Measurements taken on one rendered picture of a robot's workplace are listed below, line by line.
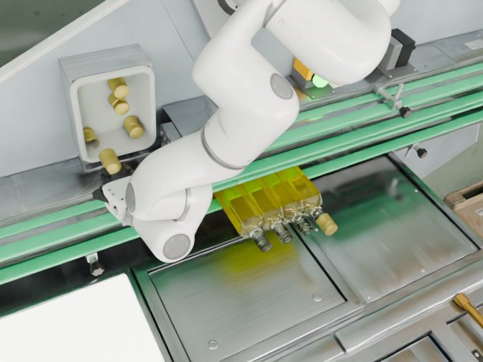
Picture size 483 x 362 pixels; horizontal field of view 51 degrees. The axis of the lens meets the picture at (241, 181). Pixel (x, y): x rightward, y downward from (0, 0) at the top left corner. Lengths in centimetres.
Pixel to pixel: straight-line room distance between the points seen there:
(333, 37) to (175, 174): 28
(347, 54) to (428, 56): 104
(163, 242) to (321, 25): 42
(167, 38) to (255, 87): 58
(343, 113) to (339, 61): 73
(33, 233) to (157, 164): 50
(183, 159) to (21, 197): 57
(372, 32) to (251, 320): 76
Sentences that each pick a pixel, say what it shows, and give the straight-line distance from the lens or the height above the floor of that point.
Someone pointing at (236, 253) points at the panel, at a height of 105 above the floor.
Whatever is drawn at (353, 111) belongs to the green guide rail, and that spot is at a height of 93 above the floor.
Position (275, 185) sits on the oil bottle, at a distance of 126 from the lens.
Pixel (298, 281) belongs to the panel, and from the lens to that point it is 129.
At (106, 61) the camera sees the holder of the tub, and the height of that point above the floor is 79.
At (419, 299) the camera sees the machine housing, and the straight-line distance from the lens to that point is 137.
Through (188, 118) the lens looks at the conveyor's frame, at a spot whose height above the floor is 82.
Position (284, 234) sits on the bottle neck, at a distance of 119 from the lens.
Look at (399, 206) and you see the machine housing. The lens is 159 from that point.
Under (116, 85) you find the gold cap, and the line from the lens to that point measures 111.
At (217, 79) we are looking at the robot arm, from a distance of 62.
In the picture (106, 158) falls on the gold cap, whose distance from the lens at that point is 108.
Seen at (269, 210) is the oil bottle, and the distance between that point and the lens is 120.
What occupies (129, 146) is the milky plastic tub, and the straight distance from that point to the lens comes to 120.
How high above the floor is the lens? 168
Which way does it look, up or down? 35 degrees down
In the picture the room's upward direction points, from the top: 145 degrees clockwise
